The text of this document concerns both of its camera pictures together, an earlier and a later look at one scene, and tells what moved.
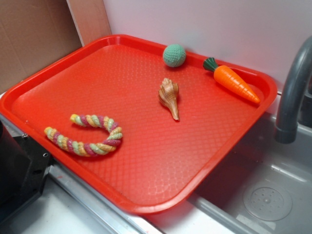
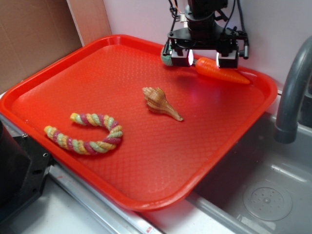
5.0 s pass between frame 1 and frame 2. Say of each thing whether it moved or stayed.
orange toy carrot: moved
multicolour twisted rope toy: stayed
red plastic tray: stayed
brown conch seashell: moved
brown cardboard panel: stayed
